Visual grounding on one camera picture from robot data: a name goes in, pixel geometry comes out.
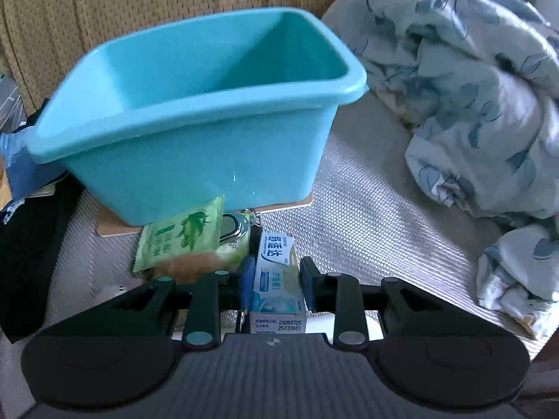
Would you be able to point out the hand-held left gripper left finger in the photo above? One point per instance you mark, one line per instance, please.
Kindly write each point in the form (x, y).
(245, 279)

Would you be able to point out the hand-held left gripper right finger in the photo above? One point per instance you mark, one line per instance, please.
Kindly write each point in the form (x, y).
(308, 283)

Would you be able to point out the toothpaste box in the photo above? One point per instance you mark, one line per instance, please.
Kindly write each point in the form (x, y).
(277, 279)

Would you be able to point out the teal plastic bin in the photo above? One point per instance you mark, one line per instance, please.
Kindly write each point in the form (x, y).
(196, 157)

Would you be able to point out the brown plush ball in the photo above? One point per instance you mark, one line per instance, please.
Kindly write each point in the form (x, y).
(196, 266)

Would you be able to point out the green snack packet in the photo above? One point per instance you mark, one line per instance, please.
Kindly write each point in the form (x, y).
(174, 235)

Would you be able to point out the black clothes pile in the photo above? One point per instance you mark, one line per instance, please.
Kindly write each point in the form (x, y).
(30, 262)

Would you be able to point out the floral blue white duvet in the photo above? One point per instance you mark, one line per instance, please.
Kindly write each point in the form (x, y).
(458, 96)

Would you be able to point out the blue cloth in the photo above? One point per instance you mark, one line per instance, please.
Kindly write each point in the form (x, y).
(17, 161)

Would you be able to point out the woven rattan headboard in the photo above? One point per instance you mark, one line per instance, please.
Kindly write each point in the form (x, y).
(87, 8)

